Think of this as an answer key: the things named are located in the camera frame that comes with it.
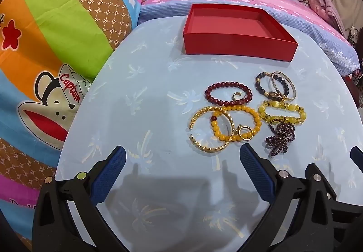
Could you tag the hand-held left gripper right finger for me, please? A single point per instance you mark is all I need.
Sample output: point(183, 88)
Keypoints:
point(256, 172)

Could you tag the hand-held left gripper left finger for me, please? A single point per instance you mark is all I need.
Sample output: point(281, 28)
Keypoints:
point(109, 172)

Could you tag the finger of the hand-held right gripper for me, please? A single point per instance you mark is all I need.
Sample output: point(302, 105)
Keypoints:
point(357, 157)
point(347, 223)

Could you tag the gold cuff bangle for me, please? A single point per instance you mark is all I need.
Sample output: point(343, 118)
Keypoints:
point(211, 150)

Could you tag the thin gold bangle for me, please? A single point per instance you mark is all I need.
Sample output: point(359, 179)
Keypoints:
point(284, 74)

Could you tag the red cardboard box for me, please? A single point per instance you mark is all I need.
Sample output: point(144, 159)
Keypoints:
point(241, 45)

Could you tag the colourful cartoon monkey blanket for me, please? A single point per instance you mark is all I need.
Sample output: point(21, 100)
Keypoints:
point(42, 42)

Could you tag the pink quilted cloth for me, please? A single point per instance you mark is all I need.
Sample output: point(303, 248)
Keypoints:
point(326, 2)

